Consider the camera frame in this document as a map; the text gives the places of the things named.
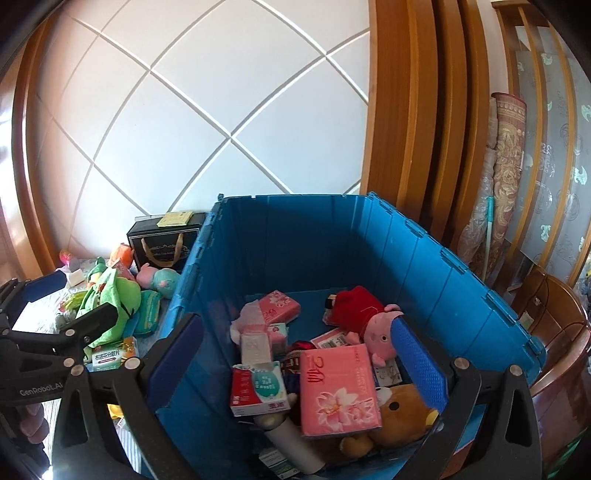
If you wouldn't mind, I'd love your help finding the wooden wardrobe frame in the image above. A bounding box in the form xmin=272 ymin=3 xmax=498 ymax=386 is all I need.
xmin=360 ymin=0 xmax=513 ymax=227

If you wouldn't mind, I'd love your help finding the person's left hand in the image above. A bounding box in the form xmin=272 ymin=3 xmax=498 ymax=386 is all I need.
xmin=17 ymin=400 xmax=51 ymax=440

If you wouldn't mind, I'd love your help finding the red green medicine box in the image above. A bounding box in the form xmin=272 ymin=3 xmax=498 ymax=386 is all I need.
xmin=229 ymin=362 xmax=299 ymax=417

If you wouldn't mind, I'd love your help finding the blue plastic crate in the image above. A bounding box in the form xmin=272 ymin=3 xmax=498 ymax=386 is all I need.
xmin=141 ymin=194 xmax=546 ymax=480

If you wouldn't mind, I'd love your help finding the wooden bed frame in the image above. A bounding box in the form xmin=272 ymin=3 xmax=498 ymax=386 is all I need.
xmin=0 ymin=106 xmax=58 ymax=282

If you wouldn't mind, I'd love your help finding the frosted patterned glass door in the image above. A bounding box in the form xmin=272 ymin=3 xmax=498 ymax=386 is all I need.
xmin=492 ymin=0 xmax=591 ymax=287

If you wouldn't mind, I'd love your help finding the green wipes packet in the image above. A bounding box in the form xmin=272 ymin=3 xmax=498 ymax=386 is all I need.
xmin=124 ymin=291 xmax=163 ymax=339

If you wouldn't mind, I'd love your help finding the pink floral tissue pack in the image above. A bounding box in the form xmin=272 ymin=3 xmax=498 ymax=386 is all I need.
xmin=299 ymin=344 xmax=385 ymax=438

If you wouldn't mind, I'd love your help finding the rolled patterned rug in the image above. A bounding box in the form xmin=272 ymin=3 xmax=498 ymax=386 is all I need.
xmin=455 ymin=97 xmax=502 ymax=273
xmin=480 ymin=91 xmax=528 ymax=282

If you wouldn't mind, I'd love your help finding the teal white mop handle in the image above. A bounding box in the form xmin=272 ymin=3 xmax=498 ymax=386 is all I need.
xmin=480 ymin=196 xmax=495 ymax=284

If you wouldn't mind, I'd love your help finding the pink green tissue pack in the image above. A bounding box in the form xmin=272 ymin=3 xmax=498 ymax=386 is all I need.
xmin=267 ymin=322 xmax=289 ymax=354

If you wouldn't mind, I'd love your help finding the black gift box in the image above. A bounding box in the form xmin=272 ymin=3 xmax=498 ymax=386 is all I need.
xmin=126 ymin=211 xmax=209 ymax=274

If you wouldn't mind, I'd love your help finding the flat red white box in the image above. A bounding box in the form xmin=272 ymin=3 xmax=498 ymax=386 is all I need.
xmin=309 ymin=328 xmax=362 ymax=352

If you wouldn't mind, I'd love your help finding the small green white box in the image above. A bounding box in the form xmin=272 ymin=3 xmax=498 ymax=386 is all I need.
xmin=257 ymin=450 xmax=296 ymax=478

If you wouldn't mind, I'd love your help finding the white padded headboard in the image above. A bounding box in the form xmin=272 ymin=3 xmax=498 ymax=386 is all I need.
xmin=14 ymin=0 xmax=372 ymax=273

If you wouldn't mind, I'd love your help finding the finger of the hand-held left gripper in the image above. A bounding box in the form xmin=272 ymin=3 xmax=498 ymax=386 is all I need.
xmin=0 ymin=272 xmax=68 ymax=340
xmin=11 ymin=302 xmax=119 ymax=368

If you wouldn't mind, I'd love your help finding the yellow-green packet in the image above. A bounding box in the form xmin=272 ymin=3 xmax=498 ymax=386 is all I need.
xmin=58 ymin=292 xmax=90 ymax=312

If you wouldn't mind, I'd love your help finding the green plush toy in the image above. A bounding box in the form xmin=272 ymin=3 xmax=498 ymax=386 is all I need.
xmin=75 ymin=267 xmax=142 ymax=348

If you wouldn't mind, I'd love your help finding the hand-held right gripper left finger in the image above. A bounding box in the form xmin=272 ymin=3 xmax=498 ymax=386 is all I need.
xmin=51 ymin=313 xmax=218 ymax=480

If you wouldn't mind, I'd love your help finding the grey striped bed sheet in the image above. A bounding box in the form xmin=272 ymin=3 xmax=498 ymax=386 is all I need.
xmin=9 ymin=258 xmax=148 ymax=467

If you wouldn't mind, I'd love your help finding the pink pig plush red dress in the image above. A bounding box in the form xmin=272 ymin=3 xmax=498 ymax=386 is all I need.
xmin=325 ymin=285 xmax=403 ymax=368

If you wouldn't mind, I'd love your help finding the pink pig plush teal dress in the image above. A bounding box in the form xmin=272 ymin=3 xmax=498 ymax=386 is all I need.
xmin=135 ymin=263 xmax=182 ymax=295

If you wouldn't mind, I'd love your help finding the dark snack packet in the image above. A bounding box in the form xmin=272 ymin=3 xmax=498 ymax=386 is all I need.
xmin=279 ymin=351 xmax=303 ymax=395

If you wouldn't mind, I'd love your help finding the brown bear plush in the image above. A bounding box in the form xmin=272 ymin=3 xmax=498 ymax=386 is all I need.
xmin=339 ymin=384 xmax=440 ymax=459

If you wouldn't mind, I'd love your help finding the wooden chair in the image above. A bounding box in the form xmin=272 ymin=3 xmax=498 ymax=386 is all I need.
xmin=508 ymin=263 xmax=591 ymax=476

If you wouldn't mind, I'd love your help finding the yellow duck plush frog hat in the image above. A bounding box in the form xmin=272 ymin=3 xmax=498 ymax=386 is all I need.
xmin=87 ymin=257 xmax=109 ymax=283

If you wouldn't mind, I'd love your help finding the green white medicine box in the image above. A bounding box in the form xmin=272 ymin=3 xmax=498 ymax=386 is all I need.
xmin=84 ymin=337 xmax=140 ymax=373

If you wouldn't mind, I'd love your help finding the yellow paper note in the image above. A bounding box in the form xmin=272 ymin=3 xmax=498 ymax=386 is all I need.
xmin=157 ymin=211 xmax=195 ymax=228

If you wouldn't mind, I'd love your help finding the orange plush toy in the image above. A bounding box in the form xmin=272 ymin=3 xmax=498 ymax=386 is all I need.
xmin=108 ymin=242 xmax=136 ymax=278

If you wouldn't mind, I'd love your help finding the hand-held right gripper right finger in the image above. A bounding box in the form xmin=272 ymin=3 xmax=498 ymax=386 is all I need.
xmin=390 ymin=318 xmax=543 ymax=480

